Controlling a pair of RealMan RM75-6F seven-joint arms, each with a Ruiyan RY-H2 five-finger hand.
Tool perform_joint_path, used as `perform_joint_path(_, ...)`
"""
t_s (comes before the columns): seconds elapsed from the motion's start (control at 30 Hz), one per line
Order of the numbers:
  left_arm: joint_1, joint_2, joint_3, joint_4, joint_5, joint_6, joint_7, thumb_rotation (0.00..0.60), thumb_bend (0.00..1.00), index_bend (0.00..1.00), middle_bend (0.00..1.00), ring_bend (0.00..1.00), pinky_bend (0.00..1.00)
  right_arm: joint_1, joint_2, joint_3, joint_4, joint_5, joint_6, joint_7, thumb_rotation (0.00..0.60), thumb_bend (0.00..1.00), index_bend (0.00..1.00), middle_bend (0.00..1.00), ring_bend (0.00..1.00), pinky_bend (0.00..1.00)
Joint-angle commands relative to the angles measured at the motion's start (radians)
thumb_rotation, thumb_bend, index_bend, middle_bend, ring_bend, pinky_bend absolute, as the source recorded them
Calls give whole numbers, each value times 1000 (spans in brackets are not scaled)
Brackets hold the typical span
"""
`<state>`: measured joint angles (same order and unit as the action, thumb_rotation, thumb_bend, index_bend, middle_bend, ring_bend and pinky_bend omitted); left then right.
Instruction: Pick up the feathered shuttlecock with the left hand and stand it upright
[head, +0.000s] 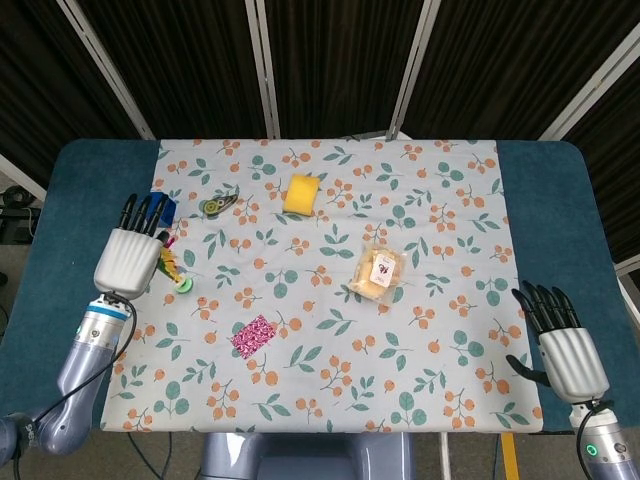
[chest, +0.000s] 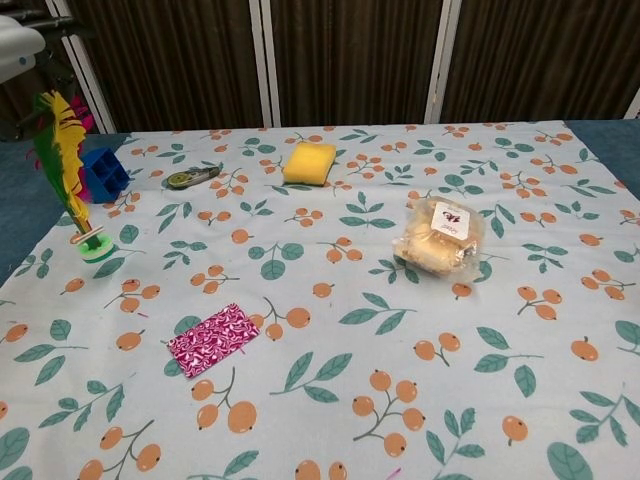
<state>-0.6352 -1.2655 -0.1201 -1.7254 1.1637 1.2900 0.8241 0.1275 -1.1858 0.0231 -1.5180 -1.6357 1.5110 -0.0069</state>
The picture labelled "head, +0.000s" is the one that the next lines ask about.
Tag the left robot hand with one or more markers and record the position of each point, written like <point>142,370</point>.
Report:
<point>130,250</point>

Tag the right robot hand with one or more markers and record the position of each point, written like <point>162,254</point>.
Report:
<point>565,350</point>

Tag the colourful toy with green base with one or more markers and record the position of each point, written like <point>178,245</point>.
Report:
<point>176,272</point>

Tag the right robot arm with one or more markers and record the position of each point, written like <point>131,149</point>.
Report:
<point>607,440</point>

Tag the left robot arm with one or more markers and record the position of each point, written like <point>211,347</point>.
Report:
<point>75,380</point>

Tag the magenta patterned paper piece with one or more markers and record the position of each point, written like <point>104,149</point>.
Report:
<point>253,336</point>

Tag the blue plastic grid block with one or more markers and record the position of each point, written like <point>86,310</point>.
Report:
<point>166,205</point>

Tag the kiwi snack packet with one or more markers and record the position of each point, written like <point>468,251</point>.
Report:
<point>219,204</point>

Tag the yellow sponge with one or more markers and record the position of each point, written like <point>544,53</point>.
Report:
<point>300,195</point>

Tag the fruit and leaf print tablecloth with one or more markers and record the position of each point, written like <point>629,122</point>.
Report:
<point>325,300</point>

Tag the packaged pastry in clear wrapper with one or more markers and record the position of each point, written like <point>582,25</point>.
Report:
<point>378,274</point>

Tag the folding screen with white frames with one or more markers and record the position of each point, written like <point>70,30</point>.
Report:
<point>320,65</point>

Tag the robot torso base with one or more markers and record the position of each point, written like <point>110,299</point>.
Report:
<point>305,456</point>

